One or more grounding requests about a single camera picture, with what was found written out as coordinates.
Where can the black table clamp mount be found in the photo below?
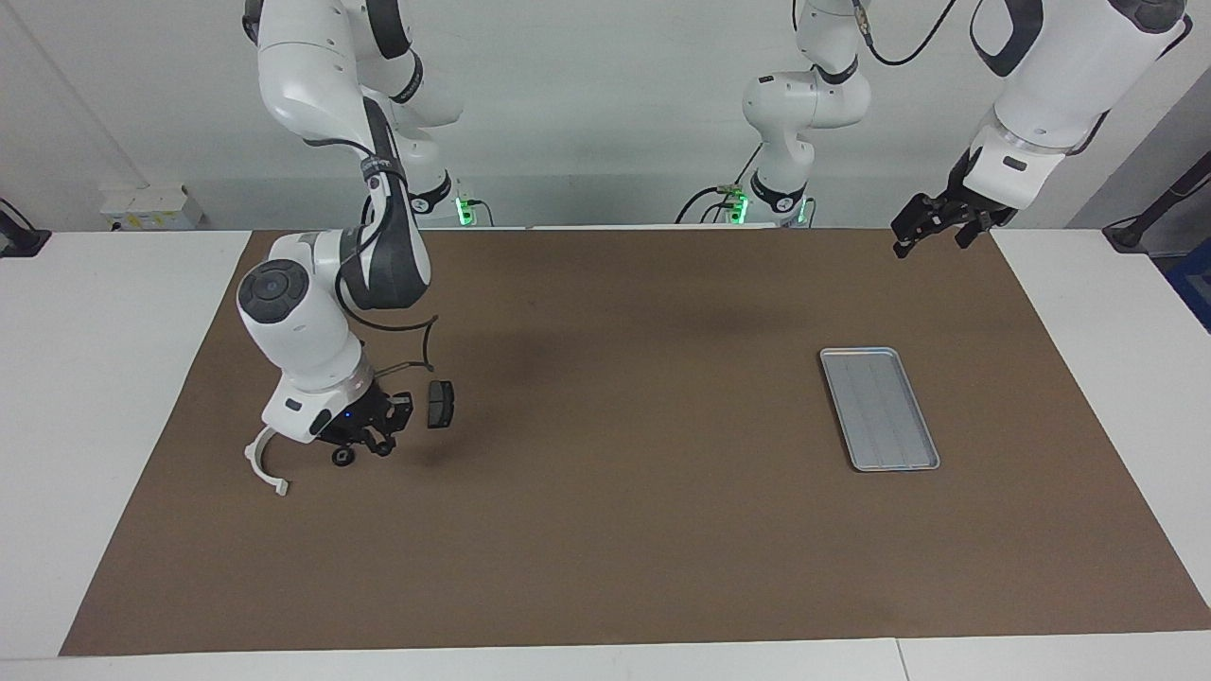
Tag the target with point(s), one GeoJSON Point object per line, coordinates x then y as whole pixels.
{"type": "Point", "coordinates": [19, 241]}

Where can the blue crate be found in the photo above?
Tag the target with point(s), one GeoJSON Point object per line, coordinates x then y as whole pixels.
{"type": "Point", "coordinates": [1194, 284]}

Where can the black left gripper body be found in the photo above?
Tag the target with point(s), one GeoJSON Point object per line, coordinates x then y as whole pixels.
{"type": "Point", "coordinates": [954, 194]}

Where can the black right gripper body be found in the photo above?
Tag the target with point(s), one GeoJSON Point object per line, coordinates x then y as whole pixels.
{"type": "Point", "coordinates": [359, 416]}

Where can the white semicircular plastic bracket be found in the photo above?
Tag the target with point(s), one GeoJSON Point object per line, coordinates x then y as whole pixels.
{"type": "Point", "coordinates": [254, 456]}

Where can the white box with yellow label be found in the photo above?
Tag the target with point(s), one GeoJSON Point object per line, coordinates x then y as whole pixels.
{"type": "Point", "coordinates": [151, 203]}

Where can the brown table mat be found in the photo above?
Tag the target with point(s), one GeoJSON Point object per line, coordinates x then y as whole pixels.
{"type": "Point", "coordinates": [605, 520]}

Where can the short rectangular grey brake pad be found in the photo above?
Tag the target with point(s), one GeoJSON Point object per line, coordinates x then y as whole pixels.
{"type": "Point", "coordinates": [440, 404]}

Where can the black angled stand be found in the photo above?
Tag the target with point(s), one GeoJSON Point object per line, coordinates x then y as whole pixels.
{"type": "Point", "coordinates": [1131, 232]}

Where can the silver metal tray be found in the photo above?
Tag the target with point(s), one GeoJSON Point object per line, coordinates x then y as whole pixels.
{"type": "Point", "coordinates": [880, 411]}

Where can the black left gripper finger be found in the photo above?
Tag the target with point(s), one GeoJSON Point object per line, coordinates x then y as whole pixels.
{"type": "Point", "coordinates": [913, 222]}
{"type": "Point", "coordinates": [973, 230]}

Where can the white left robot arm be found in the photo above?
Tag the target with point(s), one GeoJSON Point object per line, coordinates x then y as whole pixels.
{"type": "Point", "coordinates": [1050, 85]}

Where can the large black bearing gear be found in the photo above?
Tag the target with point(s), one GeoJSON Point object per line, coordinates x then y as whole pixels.
{"type": "Point", "coordinates": [342, 457]}

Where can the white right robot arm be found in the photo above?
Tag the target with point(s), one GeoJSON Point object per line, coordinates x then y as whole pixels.
{"type": "Point", "coordinates": [303, 331]}

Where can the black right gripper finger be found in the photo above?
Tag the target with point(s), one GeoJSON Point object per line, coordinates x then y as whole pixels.
{"type": "Point", "coordinates": [401, 411]}
{"type": "Point", "coordinates": [364, 445]}

